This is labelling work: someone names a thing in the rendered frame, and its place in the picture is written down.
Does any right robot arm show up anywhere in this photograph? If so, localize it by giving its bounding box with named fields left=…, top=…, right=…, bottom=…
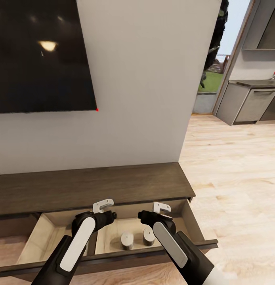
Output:
left=138, top=202, right=233, bottom=285

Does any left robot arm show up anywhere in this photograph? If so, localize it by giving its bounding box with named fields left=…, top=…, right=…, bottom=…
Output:
left=31, top=199, right=117, bottom=285

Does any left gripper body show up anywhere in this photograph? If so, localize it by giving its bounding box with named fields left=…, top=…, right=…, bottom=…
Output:
left=96, top=210, right=114, bottom=229

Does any pillar candle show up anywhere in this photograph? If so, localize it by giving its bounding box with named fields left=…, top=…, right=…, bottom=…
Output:
left=143, top=227, right=156, bottom=247
left=121, top=231, right=134, bottom=251

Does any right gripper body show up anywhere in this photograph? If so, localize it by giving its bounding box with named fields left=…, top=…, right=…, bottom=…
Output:
left=141, top=210, right=158, bottom=227

